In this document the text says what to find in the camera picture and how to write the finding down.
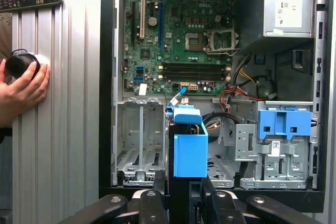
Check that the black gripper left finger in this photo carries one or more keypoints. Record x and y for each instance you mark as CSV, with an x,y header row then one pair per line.
x,y
149,208

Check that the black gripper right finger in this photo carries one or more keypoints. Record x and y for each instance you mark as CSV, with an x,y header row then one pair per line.
x,y
225,208

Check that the hard disk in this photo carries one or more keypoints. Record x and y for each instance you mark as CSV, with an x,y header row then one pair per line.
x,y
190,155

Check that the round black blue-ringed tool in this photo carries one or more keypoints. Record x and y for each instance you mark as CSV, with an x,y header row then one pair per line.
x,y
19,65

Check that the grey metal disk bay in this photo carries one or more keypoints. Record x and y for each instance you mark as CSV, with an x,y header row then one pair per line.
x,y
131,129

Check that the person's hand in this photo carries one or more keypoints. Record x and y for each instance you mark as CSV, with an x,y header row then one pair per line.
x,y
23,93

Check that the grey metal drive cage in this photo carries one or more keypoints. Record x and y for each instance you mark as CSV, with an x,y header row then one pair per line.
x,y
275,166

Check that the blue plastic drive latch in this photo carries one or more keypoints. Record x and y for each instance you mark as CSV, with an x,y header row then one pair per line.
x,y
302,124

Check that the black RAM slot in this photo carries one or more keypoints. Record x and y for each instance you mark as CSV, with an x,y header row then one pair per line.
x,y
197,80
197,75
197,64
197,70

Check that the black PC case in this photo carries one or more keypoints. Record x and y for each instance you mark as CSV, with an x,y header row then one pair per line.
x,y
107,77

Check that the CPU socket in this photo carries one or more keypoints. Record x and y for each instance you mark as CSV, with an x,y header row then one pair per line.
x,y
195,41

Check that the metal socket cover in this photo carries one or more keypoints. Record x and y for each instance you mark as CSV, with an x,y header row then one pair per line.
x,y
221,31

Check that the blue expansion slot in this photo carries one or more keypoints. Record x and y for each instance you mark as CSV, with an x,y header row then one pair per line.
x,y
161,24

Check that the black expansion slot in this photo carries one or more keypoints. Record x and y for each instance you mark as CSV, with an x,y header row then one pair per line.
x,y
134,22

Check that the silver coin cell battery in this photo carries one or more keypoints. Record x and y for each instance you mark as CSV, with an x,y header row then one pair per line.
x,y
152,21

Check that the white expansion slot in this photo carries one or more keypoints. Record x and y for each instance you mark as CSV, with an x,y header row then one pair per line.
x,y
142,19

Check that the green motherboard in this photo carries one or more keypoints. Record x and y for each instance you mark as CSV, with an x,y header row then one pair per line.
x,y
178,11

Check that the silver power supply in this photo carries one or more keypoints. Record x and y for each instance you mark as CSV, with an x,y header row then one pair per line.
x,y
288,3

